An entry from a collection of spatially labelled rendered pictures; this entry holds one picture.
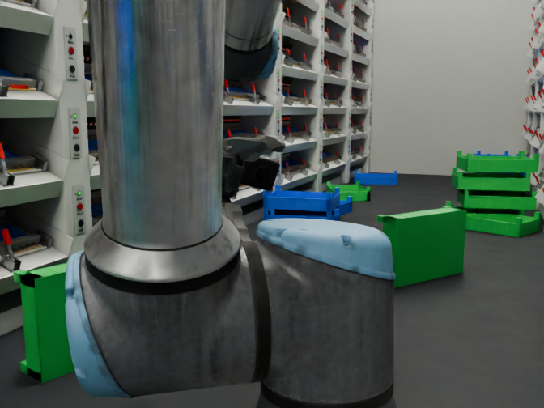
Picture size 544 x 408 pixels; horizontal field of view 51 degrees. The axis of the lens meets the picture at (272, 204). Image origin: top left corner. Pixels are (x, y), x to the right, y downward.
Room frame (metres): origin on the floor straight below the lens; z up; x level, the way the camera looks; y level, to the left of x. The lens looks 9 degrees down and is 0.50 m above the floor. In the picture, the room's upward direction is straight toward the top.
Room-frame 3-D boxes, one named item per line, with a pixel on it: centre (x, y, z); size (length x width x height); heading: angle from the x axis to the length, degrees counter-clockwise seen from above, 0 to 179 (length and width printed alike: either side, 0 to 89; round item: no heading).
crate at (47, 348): (1.12, 0.36, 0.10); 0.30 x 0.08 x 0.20; 141
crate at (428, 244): (1.67, -0.45, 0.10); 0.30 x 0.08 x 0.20; 123
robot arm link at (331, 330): (0.61, -0.05, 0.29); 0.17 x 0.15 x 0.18; 103
